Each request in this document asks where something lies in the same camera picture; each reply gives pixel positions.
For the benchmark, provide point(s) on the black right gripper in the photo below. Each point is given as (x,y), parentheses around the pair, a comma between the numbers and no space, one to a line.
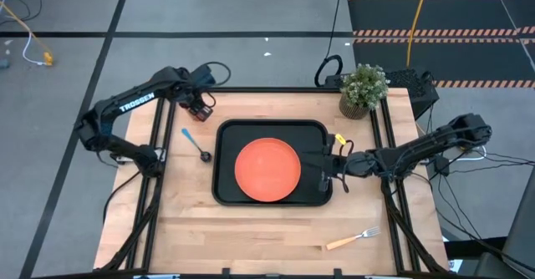
(336,164)

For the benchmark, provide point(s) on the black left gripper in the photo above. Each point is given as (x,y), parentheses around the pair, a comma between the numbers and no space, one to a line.
(190,97)

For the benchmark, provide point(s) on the black plastic tray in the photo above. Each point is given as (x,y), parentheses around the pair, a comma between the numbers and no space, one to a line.
(234,137)

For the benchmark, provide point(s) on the orange round plate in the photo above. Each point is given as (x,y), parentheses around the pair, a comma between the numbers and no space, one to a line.
(267,169)

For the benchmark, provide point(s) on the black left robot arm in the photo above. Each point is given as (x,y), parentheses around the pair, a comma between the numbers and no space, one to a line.
(138,99)

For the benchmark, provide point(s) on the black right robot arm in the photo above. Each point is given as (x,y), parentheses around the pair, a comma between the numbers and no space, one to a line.
(418,149)

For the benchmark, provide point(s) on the yellow tag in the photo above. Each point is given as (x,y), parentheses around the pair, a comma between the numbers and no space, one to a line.
(340,139)

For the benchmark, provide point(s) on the green plant in ribbed pot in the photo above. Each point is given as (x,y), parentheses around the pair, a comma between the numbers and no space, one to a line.
(363,89)

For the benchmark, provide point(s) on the black power adapter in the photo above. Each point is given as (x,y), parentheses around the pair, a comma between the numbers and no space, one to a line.
(441,165)

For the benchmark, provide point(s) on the black floor mat striped edges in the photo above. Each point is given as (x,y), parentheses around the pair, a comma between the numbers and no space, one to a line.
(439,16)
(460,62)

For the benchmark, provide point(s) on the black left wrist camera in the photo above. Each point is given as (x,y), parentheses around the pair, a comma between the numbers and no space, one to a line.
(205,76)

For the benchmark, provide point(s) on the black aluminium table frame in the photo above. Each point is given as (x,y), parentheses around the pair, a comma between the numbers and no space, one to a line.
(271,89)

